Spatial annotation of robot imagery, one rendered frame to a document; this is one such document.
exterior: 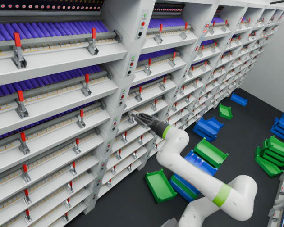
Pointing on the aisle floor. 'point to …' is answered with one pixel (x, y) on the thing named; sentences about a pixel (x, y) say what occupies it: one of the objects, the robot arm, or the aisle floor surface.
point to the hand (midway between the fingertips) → (133, 113)
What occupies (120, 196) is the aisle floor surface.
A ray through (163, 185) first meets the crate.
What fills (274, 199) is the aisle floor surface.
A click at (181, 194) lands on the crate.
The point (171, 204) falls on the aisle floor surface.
